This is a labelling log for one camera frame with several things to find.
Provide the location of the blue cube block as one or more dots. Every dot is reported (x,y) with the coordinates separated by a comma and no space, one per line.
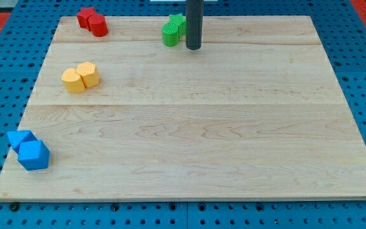
(34,155)

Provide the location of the blue triangle block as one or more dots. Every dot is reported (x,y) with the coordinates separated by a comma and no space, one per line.
(16,138)

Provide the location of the light wooden board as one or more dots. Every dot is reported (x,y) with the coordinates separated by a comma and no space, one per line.
(256,114)

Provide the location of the green cylinder block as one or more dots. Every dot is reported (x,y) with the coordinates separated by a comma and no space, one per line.
(170,34)

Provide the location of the green star block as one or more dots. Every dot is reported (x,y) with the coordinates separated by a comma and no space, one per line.
(180,21)

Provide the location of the yellow hexagon block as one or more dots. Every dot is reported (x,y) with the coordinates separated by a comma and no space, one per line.
(89,74)

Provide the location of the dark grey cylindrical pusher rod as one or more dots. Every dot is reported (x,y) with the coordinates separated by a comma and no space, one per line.
(194,24)

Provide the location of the yellow heart block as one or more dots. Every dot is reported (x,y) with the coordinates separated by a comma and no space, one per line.
(72,81)

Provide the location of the red cylinder block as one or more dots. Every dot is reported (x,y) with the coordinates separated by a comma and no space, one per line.
(98,25)

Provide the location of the red star block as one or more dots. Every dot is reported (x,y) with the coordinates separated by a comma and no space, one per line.
(84,16)

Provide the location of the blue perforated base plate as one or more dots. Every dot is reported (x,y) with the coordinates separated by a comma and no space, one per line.
(25,40)

